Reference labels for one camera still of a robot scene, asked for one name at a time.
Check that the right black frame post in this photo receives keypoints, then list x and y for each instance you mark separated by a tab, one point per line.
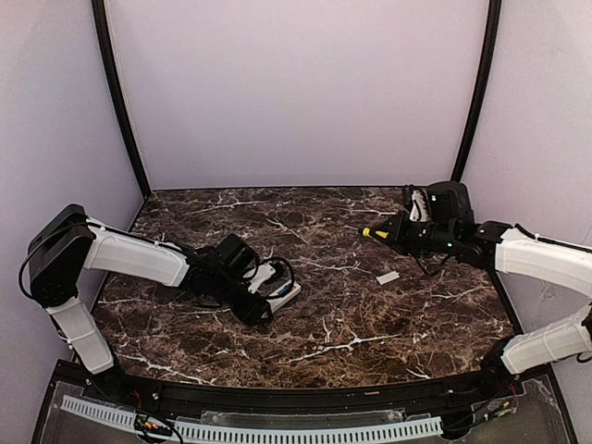
494	8

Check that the blue red battery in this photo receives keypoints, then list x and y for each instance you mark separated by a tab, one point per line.
285	290

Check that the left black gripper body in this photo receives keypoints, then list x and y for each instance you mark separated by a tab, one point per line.
245	302

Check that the white remote control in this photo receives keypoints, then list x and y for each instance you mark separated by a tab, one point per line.
277	302

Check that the left black frame post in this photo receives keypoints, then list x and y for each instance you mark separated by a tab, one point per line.
103	35

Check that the white slotted cable duct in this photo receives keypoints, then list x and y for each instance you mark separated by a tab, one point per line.
188	431

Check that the white battery cover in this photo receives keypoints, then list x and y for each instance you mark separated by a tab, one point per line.
388	277

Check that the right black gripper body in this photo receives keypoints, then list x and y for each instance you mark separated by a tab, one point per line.
402	232

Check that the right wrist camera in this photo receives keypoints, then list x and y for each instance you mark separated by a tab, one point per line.
447	200

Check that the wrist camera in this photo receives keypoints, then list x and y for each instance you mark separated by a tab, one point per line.
239	258
447	200

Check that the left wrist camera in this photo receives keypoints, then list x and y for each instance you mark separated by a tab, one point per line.
239	258

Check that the yellow handled screwdriver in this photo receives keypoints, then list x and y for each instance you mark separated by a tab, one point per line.
373	233

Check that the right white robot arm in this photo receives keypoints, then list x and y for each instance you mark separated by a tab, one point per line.
500	247

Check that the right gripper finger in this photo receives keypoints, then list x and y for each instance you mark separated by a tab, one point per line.
390	242
392	225

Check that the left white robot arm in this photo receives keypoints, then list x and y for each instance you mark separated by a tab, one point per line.
73	242

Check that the black frame post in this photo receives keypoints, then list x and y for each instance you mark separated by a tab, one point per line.
494	8
103	35

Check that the black front rail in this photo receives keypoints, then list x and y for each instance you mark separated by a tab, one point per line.
446	395

